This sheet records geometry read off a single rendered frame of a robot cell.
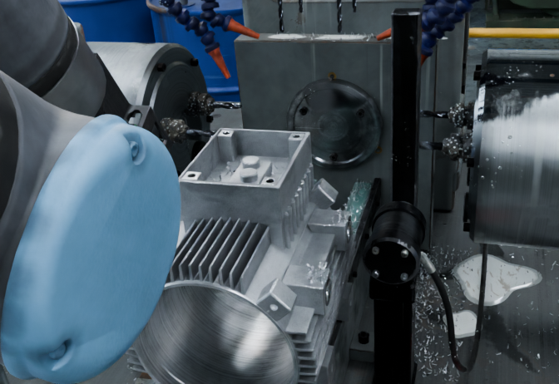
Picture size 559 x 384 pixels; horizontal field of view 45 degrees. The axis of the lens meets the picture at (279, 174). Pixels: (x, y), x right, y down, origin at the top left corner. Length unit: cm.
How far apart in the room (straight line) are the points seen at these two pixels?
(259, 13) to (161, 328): 61
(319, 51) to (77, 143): 81
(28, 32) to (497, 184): 56
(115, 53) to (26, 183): 78
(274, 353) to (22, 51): 44
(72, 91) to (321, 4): 73
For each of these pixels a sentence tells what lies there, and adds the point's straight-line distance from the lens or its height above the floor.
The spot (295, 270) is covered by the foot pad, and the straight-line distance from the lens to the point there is 61.
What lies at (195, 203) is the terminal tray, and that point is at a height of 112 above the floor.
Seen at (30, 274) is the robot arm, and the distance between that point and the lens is 20.
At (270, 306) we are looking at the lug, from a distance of 57.
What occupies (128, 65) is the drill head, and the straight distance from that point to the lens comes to 94.
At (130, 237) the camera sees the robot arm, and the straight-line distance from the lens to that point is 23.
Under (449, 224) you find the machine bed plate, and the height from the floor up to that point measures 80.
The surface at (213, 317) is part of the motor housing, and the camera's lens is 75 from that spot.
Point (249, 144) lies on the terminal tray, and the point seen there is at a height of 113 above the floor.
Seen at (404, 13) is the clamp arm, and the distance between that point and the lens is 71.
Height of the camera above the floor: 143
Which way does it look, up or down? 28 degrees down
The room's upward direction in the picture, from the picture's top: 5 degrees counter-clockwise
